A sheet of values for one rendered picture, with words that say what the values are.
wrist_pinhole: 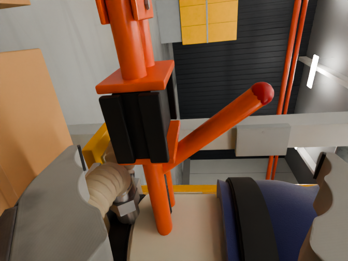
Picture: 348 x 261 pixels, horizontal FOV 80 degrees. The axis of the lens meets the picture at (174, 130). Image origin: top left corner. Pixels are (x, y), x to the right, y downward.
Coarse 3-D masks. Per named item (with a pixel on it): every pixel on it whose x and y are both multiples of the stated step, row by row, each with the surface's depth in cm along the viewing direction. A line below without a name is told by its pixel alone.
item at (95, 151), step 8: (104, 128) 38; (96, 136) 35; (104, 136) 36; (88, 144) 33; (96, 144) 33; (104, 144) 36; (88, 152) 32; (96, 152) 33; (104, 152) 35; (88, 160) 33; (96, 160) 33; (104, 160) 35; (88, 168) 34
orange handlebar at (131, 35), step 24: (96, 0) 15; (120, 0) 15; (144, 0) 17; (120, 24) 16; (144, 24) 19; (120, 48) 17; (144, 48) 20; (144, 72) 18; (144, 168) 23; (168, 216) 27
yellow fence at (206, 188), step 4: (296, 184) 155; (300, 184) 154; (304, 184) 154; (308, 184) 153; (312, 184) 153; (316, 184) 152; (144, 188) 168; (176, 188) 165; (180, 188) 164; (184, 188) 164; (188, 188) 164; (192, 188) 163; (196, 188) 163; (200, 188) 162; (204, 188) 162; (208, 188) 161; (212, 188) 161; (212, 192) 144
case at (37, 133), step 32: (0, 64) 34; (32, 64) 40; (0, 96) 34; (32, 96) 40; (0, 128) 34; (32, 128) 40; (64, 128) 49; (0, 160) 33; (32, 160) 40; (0, 192) 33
